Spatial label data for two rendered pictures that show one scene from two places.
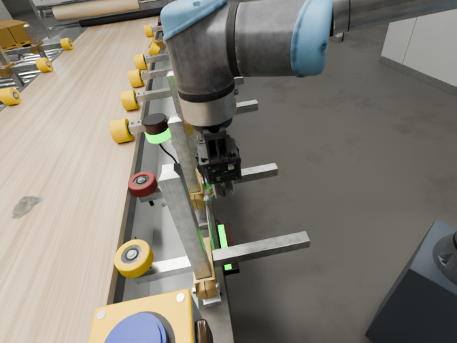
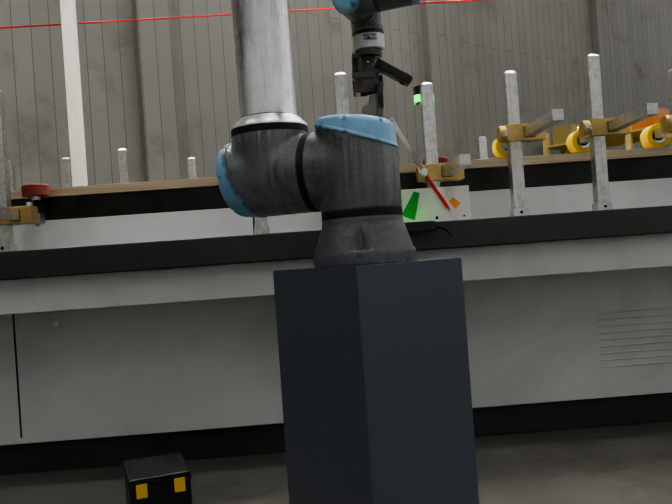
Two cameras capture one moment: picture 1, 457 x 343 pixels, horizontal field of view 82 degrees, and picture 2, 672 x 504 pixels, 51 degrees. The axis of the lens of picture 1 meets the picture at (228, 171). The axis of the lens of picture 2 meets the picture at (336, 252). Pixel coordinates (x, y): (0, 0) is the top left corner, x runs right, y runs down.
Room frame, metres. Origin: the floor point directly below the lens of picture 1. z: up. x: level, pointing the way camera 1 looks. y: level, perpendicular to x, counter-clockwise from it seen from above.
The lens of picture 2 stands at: (0.34, -2.00, 0.61)
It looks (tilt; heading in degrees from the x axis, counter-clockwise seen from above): 0 degrees down; 92
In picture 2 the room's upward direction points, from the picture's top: 4 degrees counter-clockwise
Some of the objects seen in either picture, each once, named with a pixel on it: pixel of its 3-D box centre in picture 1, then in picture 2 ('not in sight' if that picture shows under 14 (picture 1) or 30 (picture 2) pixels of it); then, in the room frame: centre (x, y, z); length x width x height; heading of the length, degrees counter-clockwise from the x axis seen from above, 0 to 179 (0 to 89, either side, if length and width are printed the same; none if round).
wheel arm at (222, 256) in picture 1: (223, 257); not in sight; (0.36, 0.04, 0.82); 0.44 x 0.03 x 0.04; 94
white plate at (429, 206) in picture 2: (209, 220); (425, 205); (0.54, 0.08, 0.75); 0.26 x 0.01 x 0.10; 4
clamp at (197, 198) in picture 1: (194, 188); (439, 172); (0.59, 0.11, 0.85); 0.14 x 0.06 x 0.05; 4
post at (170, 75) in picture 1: (188, 136); (514, 152); (0.82, 0.13, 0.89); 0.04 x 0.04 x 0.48; 4
